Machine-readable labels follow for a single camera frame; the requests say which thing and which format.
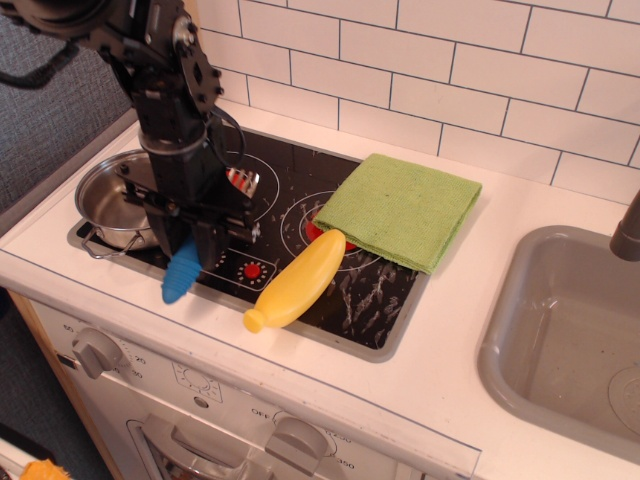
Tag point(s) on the black toy stovetop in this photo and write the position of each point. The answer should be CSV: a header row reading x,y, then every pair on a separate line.
x,y
365,309

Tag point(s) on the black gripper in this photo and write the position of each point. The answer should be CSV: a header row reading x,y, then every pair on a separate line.
x,y
190,190

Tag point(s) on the grey plastic sink basin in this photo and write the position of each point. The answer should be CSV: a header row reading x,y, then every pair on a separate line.
x,y
561,350

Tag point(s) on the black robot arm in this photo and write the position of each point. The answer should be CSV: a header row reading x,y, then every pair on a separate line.
x,y
153,49

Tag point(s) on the grey oven door handle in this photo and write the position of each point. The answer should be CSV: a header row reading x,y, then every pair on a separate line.
x,y
181,454

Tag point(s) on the yellow plastic banana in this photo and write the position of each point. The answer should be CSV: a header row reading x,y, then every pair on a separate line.
x,y
296,288

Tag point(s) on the blue handled metal fork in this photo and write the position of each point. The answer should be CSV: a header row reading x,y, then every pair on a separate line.
x,y
184,267

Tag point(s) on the grey left oven knob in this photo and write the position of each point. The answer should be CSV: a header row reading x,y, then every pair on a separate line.
x,y
96,352

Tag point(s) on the stainless steel pot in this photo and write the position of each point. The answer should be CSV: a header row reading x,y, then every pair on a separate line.
x,y
113,206

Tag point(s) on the orange fuzzy object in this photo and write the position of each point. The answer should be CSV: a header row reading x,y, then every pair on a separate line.
x,y
44,470

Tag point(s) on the green folded cloth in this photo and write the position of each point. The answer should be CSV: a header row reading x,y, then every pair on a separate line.
x,y
403,212

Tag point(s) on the grey oven knob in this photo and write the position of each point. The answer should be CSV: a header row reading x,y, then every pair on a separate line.
x,y
297,444
96,352

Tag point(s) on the grey faucet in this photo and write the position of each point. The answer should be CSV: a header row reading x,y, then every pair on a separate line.
x,y
625,242

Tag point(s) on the grey right oven knob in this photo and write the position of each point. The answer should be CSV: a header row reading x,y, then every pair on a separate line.
x,y
297,444

